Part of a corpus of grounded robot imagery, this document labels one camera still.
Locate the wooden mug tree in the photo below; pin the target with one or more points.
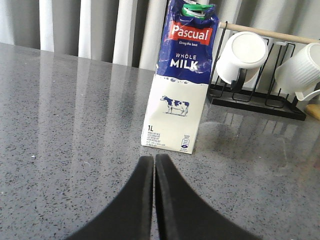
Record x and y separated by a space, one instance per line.
313 110

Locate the blue white milk carton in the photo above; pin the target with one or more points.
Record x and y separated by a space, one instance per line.
182 76

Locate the grey white curtain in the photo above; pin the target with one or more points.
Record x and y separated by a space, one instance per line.
128 32

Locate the ribbed white mug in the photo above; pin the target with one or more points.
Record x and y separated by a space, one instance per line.
300 72

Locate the black wire mug rack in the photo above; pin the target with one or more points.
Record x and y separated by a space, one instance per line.
263 94

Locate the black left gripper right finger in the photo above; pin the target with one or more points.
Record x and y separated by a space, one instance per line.
183 215

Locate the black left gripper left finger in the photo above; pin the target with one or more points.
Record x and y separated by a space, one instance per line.
129 215

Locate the smooth white mug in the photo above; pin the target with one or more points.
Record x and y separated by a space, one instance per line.
246 50

